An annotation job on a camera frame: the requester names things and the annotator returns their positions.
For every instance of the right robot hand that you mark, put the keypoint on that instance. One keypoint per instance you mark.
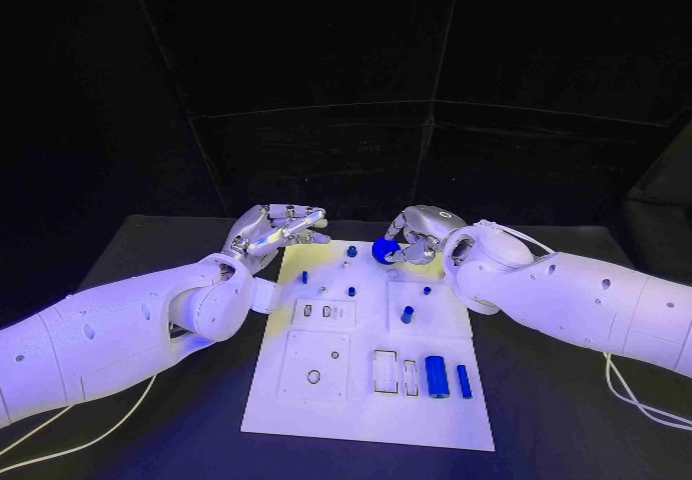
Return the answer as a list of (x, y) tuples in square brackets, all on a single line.
[(427, 228)]

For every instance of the thick blue cylinder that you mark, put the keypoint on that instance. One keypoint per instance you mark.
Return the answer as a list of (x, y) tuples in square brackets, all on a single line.
[(437, 377)]

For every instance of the blue gear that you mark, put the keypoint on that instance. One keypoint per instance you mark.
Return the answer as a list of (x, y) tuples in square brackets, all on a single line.
[(385, 250)]

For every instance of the white task board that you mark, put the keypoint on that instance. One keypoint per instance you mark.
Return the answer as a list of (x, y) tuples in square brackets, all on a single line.
[(368, 356)]

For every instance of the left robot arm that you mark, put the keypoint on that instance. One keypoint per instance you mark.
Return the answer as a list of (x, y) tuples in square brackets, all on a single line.
[(109, 330)]

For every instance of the thin blue cylinder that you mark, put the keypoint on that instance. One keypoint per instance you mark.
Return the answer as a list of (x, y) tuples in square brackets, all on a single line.
[(463, 381)]

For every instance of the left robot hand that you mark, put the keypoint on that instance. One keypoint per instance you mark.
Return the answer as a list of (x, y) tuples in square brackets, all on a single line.
[(270, 234)]

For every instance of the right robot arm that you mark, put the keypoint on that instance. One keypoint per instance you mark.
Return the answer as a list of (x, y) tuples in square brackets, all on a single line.
[(573, 300)]

